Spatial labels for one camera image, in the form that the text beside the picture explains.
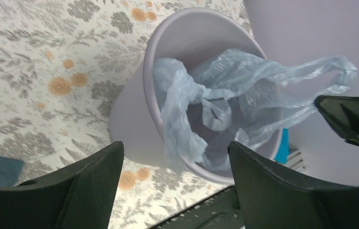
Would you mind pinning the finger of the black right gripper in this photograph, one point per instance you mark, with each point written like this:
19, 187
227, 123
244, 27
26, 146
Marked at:
342, 115

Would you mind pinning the floral patterned table mat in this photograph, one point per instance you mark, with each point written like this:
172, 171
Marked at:
63, 63

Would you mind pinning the grey plastic trash bin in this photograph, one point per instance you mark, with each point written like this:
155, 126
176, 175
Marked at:
192, 36

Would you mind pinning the bright blue cloth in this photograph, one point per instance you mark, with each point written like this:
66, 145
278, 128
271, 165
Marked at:
283, 151

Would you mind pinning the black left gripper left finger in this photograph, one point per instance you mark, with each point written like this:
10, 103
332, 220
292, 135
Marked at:
78, 196

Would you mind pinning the light blue plastic trash bag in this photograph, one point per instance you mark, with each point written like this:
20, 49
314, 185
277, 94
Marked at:
237, 96

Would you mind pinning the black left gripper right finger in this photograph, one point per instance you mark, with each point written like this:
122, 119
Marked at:
273, 196

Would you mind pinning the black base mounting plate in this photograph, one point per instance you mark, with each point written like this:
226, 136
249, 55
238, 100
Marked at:
218, 211

